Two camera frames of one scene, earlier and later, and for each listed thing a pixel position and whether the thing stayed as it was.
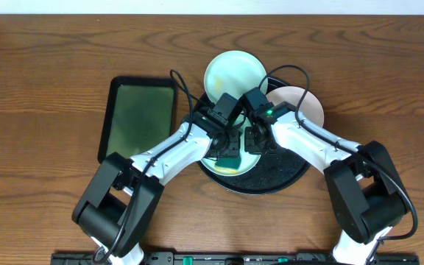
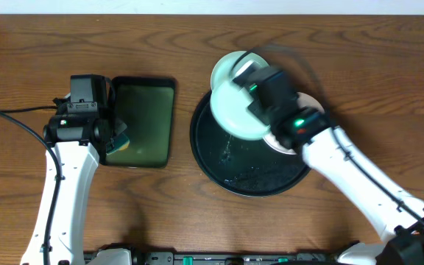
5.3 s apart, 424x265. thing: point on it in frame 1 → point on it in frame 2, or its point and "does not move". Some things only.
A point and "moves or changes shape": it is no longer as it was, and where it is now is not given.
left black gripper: x=228 y=148 → x=118 y=127
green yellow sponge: x=228 y=164 → x=118 y=143
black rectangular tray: x=140 y=113 does not move
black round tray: x=276 y=171 does not move
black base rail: x=237 y=258 does not move
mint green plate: x=249 y=160 moves or changes shape
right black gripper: x=255 y=140 → x=249 y=92
